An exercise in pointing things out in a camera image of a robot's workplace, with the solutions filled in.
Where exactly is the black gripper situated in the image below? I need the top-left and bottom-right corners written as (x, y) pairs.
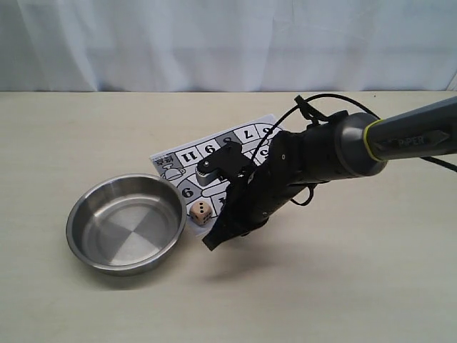
top-left (202, 164), bottom-right (307, 251)

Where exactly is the wooden die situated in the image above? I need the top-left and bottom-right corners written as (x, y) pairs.
top-left (189, 200), bottom-right (213, 226)

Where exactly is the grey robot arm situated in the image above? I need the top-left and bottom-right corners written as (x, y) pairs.
top-left (196, 96), bottom-right (456, 249)

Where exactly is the paper number game board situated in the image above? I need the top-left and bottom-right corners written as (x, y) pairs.
top-left (150, 114), bottom-right (282, 237)

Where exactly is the stainless steel round bowl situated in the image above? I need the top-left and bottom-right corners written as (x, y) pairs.
top-left (65, 173), bottom-right (187, 277)

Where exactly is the white backdrop curtain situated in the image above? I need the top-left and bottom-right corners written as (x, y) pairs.
top-left (1, 1), bottom-right (456, 91)

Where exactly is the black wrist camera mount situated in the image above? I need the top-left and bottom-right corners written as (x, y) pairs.
top-left (196, 141), bottom-right (250, 186)

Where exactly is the black cable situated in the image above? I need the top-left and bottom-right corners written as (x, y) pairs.
top-left (246, 93), bottom-right (457, 208)

